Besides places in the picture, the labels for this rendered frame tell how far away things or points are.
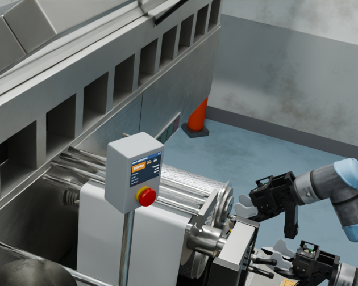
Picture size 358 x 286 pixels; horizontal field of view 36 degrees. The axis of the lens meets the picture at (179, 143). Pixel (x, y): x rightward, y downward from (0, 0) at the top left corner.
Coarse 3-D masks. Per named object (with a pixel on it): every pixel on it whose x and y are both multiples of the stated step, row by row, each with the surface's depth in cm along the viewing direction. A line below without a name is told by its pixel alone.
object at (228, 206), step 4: (228, 196) 146; (232, 196) 146; (228, 200) 145; (232, 200) 147; (228, 204) 144; (232, 204) 149; (224, 208) 144; (228, 208) 145; (224, 212) 144; (228, 212) 147; (224, 216) 144; (224, 220) 145
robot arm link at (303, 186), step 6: (306, 174) 134; (294, 180) 136; (300, 180) 134; (306, 180) 132; (300, 186) 133; (306, 186) 132; (300, 192) 133; (306, 192) 133; (312, 192) 132; (300, 198) 134; (306, 198) 133; (312, 198) 133; (318, 198) 132
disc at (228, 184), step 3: (228, 183) 146; (231, 183) 150; (225, 186) 143; (228, 186) 147; (231, 186) 152; (225, 189) 143; (222, 192) 142; (222, 195) 142; (219, 198) 141; (219, 201) 141; (219, 204) 142; (216, 207) 141; (216, 210) 141; (216, 213) 141; (213, 216) 141; (216, 216) 142; (213, 219) 141; (213, 222) 142; (213, 225) 142
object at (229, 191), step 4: (228, 188) 146; (232, 188) 148; (224, 192) 144; (228, 192) 144; (232, 192) 150; (224, 196) 143; (224, 200) 142; (220, 204) 142; (224, 204) 143; (220, 208) 142; (220, 212) 142; (220, 216) 143; (216, 220) 143; (220, 220) 144; (216, 224) 144; (220, 224) 146
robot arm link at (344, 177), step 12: (324, 168) 131; (336, 168) 129; (348, 168) 127; (312, 180) 131; (324, 180) 130; (336, 180) 128; (348, 180) 127; (324, 192) 130; (336, 192) 129; (348, 192) 128
